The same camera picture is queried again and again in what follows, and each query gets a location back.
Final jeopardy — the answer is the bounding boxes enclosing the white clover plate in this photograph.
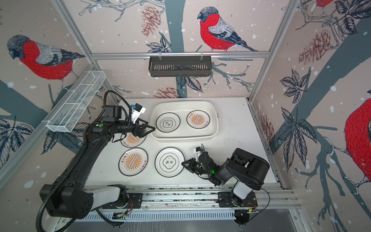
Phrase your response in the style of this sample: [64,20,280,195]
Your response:
[155,147,185,178]
[156,113,181,133]

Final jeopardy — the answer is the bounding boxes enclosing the orange sunburst plate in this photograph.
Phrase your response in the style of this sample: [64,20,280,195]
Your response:
[118,148,148,177]
[120,133,146,148]
[186,110,210,129]

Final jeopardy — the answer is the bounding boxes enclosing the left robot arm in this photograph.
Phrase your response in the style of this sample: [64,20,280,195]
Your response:
[37,104,155,220]

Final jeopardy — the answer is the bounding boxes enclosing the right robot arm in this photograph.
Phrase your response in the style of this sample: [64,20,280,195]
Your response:
[182,147,270,208]

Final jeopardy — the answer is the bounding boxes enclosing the white plastic bin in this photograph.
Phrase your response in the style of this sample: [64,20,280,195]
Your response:
[150,101,219,142]

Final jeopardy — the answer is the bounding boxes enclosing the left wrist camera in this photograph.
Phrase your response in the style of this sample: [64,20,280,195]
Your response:
[130,103,146,123]

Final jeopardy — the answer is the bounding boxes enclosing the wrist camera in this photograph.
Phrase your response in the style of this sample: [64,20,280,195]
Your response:
[130,103,146,123]
[193,147,204,161]

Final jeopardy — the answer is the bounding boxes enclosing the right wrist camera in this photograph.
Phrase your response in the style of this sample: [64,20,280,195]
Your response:
[193,147,204,161]

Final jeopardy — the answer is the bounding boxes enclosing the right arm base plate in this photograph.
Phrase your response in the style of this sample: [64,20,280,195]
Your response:
[216,191,258,208]

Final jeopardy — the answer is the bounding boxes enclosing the black corrugated cable conduit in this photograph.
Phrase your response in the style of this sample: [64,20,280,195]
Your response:
[35,90,134,232]

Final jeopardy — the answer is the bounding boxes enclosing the horizontal aluminium rail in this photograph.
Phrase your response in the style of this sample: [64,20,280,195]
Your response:
[90,51,271,61]

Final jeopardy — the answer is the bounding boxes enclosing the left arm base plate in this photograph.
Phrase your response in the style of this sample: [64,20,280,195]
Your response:
[102,193,143,209]

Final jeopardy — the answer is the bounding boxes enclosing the black hanging wire basket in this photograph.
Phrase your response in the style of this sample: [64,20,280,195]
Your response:
[148,56,212,77]

